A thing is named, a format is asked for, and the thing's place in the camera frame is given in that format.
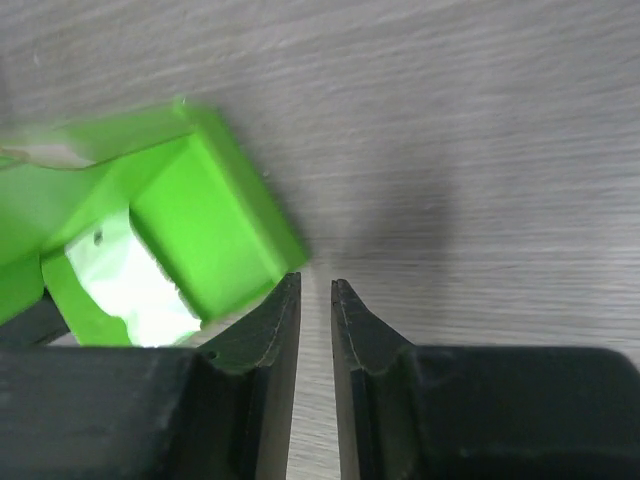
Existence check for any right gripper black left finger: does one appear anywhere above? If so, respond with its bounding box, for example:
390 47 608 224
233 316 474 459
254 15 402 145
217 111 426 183
1 273 301 479

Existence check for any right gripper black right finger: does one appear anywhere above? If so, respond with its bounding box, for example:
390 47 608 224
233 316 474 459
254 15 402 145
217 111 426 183
331 279 639 479

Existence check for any green paper box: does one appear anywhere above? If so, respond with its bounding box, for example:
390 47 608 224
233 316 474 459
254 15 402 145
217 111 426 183
1 101 308 345

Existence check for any small clear plastic bag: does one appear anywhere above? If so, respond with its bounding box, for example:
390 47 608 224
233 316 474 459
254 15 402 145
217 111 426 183
1 140 200 347

